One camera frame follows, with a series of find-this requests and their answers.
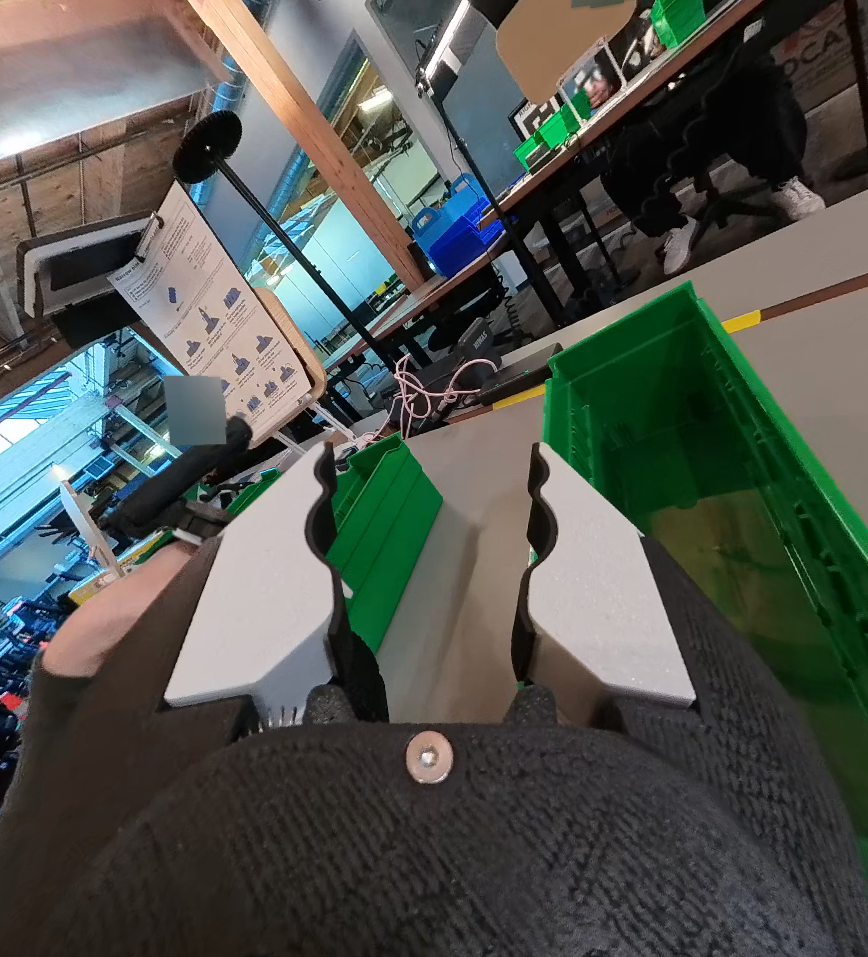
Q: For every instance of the black labelled box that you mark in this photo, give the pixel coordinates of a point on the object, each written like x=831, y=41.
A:
x=471, y=336

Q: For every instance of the person's left hand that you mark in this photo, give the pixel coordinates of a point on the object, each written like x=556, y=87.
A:
x=120, y=613

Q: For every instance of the wooden backing board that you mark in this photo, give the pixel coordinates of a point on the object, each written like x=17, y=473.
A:
x=292, y=351

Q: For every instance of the long wooden work table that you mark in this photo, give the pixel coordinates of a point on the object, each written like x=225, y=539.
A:
x=434, y=291

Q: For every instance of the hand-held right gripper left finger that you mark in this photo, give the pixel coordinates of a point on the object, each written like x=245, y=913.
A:
x=254, y=598

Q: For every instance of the blue plastic tote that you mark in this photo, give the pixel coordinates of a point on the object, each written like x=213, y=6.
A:
x=456, y=239
x=467, y=191

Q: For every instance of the bright window wall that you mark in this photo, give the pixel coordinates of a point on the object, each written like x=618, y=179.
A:
x=30, y=433

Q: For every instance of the studio light on stand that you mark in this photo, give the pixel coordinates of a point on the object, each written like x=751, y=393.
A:
x=456, y=37

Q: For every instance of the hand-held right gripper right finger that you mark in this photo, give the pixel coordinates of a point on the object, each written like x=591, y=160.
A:
x=606, y=613

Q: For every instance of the person's left forearm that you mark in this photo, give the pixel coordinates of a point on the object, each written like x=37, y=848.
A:
x=37, y=762

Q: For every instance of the wooden support post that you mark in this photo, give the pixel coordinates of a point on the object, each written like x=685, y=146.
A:
x=314, y=142

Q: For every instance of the black charger box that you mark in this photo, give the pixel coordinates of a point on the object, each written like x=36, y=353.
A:
x=523, y=370

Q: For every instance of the white framed monitor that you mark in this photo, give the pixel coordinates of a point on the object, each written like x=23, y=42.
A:
x=82, y=262

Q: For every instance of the fiducial marker sign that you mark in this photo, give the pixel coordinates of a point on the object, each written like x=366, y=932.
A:
x=531, y=116

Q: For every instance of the black tripod stand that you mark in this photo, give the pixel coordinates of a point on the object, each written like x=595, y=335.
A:
x=206, y=146

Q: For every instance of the cardboard box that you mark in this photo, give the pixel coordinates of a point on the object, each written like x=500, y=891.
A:
x=815, y=52

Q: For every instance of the printed instruction sheet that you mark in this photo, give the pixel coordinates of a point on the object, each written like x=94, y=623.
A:
x=202, y=314

